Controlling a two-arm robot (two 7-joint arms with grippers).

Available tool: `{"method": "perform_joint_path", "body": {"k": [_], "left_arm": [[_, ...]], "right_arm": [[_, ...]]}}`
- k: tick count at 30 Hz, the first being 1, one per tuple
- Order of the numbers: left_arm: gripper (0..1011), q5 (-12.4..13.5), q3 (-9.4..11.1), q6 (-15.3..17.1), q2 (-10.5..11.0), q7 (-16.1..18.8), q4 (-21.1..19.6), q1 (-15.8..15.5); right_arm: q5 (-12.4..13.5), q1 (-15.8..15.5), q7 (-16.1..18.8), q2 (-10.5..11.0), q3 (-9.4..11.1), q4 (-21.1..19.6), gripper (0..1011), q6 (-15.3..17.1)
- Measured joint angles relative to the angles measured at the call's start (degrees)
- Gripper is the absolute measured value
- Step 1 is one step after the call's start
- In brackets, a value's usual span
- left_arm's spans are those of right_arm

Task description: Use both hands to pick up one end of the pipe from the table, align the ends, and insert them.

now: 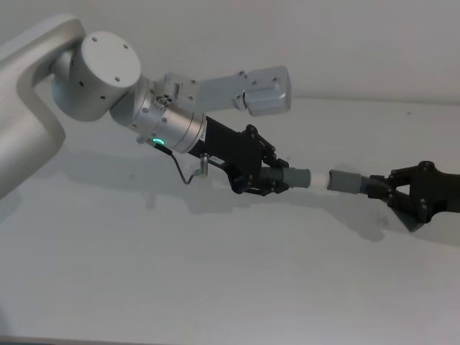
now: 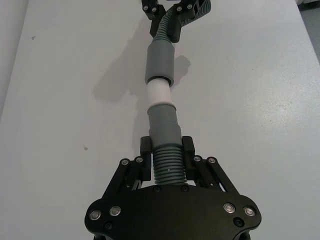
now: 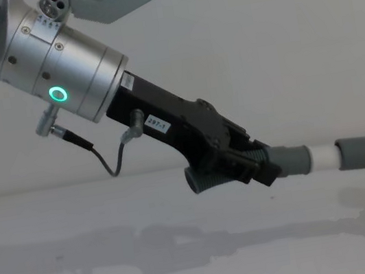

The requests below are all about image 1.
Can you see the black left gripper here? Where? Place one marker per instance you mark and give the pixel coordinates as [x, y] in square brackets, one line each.
[233, 151]

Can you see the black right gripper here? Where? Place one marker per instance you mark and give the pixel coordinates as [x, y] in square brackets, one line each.
[435, 190]

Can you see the short white plastic tube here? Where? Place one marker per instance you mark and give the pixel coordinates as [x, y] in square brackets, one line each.
[320, 180]

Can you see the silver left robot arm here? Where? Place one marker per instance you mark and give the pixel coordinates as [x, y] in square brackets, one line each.
[104, 75]

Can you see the white table cloth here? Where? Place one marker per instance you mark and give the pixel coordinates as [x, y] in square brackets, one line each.
[215, 273]

